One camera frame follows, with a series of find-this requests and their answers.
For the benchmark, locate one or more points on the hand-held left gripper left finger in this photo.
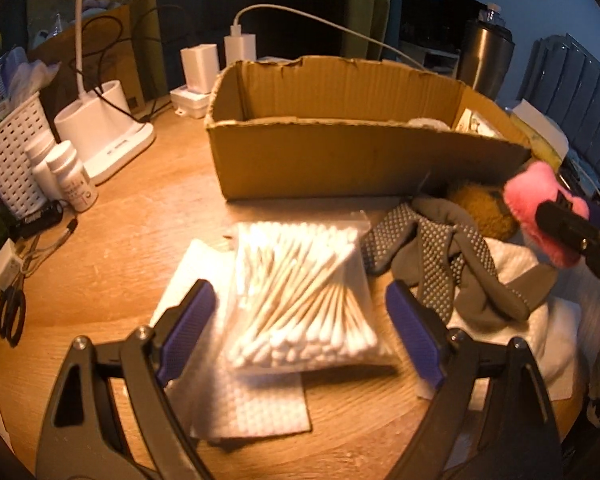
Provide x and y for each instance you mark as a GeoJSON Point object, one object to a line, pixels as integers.
{"type": "Point", "coordinates": [187, 325]}

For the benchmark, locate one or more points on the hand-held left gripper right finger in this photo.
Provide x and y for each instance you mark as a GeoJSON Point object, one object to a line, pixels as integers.
{"type": "Point", "coordinates": [412, 330]}

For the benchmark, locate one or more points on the pink plush toy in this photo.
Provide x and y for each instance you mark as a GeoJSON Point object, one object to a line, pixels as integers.
{"type": "Point", "coordinates": [525, 195]}

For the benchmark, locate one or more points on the brown fuzzy pouch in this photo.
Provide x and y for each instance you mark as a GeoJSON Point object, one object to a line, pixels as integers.
{"type": "Point", "coordinates": [485, 210]}

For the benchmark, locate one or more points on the white embossed paper towel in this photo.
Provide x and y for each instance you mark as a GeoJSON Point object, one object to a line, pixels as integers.
{"type": "Point", "coordinates": [260, 405]}

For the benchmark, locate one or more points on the bag of cotton swabs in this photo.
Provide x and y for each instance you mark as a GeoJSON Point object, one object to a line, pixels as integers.
{"type": "Point", "coordinates": [300, 290]}

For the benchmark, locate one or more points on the cardboard box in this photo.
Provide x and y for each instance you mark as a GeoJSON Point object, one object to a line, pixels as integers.
{"type": "Point", "coordinates": [330, 160]}

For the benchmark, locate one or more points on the crumpled white paper towel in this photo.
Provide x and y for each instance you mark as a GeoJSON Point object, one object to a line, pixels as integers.
{"type": "Point", "coordinates": [510, 260]}

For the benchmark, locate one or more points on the yellow tissue pack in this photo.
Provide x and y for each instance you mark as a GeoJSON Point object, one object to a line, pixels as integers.
{"type": "Point", "coordinates": [540, 125]}

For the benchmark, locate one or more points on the grey padded headboard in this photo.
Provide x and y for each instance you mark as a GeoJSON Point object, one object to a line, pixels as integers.
{"type": "Point", "coordinates": [580, 90]}

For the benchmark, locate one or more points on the small printed tissue pack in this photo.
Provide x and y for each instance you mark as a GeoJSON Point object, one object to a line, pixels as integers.
{"type": "Point", "coordinates": [477, 122]}

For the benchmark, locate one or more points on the black scissors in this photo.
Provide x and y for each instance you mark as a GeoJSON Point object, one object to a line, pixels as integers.
{"type": "Point", "coordinates": [12, 315]}

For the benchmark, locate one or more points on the small black device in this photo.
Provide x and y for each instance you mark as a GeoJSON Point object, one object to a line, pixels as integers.
{"type": "Point", "coordinates": [40, 217]}

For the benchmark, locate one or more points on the white pill bottle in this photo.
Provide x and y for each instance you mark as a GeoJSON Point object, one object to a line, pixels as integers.
{"type": "Point", "coordinates": [72, 180]}
{"type": "Point", "coordinates": [40, 155]}

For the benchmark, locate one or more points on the stainless steel tumbler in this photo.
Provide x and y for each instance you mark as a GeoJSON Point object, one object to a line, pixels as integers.
{"type": "Point", "coordinates": [485, 55]}

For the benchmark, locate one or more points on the small white adapter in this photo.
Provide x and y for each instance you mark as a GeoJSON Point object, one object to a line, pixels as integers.
{"type": "Point", "coordinates": [5, 262]}

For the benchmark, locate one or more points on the white desktop organizer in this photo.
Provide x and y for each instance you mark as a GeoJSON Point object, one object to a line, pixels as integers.
{"type": "Point", "coordinates": [430, 57]}

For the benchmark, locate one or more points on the white flat charging base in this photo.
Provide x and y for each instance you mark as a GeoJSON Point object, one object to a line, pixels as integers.
{"type": "Point", "coordinates": [190, 102]}

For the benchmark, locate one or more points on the white desk lamp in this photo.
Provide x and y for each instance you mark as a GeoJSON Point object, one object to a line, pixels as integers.
{"type": "Point", "coordinates": [95, 120]}

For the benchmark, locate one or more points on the white woven plastic basket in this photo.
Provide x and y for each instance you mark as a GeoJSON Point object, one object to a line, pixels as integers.
{"type": "Point", "coordinates": [10, 155]}

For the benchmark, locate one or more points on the white power adapter block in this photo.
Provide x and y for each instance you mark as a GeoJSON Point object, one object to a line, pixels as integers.
{"type": "Point", "coordinates": [200, 67]}

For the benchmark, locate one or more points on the brown cardboard carton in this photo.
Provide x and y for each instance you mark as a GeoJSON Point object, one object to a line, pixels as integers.
{"type": "Point", "coordinates": [120, 60]}

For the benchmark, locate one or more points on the white charger plug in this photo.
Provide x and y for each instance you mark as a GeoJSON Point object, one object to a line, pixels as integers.
{"type": "Point", "coordinates": [240, 50]}

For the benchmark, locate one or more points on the green curtain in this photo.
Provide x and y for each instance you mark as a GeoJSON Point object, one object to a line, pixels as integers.
{"type": "Point", "coordinates": [370, 0]}

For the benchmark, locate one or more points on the clear plastic bag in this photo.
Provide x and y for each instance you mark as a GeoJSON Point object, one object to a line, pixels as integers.
{"type": "Point", "coordinates": [25, 75]}

